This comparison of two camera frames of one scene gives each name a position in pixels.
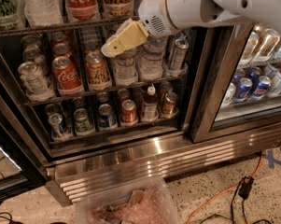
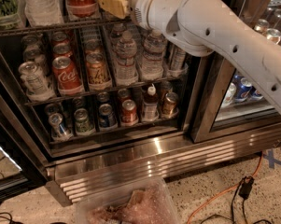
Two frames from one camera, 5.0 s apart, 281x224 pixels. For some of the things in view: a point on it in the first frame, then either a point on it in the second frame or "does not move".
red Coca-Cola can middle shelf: (67, 80) does not move
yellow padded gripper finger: (130, 35) -> (114, 3)
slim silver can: (179, 54) does not move
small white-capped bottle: (150, 112) does not move
